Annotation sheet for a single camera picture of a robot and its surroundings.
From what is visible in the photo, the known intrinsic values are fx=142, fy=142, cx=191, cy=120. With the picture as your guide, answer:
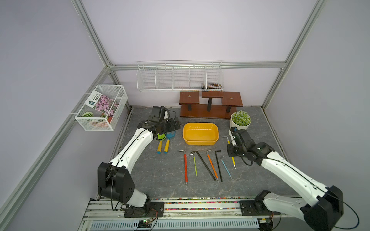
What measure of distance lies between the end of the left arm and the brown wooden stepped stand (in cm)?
32

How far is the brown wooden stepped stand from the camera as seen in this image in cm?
101

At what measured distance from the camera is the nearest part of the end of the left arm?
0.59 meters

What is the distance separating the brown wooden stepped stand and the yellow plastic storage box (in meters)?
0.13

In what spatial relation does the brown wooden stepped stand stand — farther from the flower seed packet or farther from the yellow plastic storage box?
the flower seed packet

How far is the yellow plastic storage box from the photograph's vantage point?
0.98 meters

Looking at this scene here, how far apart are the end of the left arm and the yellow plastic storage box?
0.23 meters
